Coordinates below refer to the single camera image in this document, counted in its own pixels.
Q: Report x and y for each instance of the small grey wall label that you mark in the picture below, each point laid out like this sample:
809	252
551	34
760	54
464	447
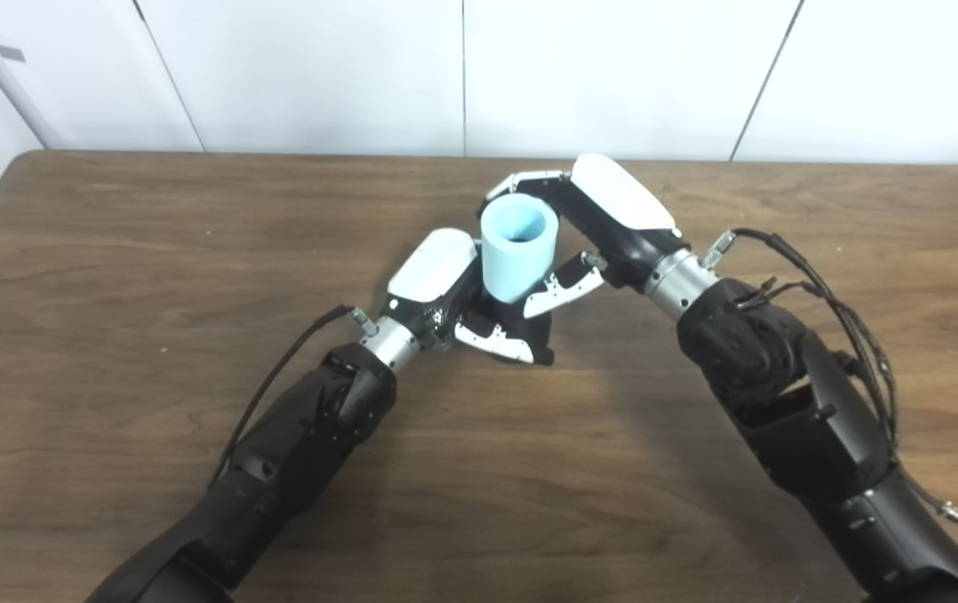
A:
11	53

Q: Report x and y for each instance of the black funnel-shaped nozzle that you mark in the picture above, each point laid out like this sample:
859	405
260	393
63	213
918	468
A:
542	339

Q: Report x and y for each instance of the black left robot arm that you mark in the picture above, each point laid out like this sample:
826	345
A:
295	444

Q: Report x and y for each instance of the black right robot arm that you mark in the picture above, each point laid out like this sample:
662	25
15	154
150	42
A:
806	402

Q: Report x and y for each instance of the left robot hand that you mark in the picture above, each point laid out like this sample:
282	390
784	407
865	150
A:
433	264

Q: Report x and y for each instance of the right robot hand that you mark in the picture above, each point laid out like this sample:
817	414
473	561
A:
621	205

